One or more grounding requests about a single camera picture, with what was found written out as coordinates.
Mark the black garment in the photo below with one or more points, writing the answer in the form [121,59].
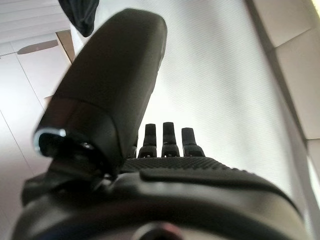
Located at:
[82,15]

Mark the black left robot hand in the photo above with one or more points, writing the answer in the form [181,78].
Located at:
[112,75]

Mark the white pleated curtain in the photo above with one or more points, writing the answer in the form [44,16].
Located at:
[30,17]

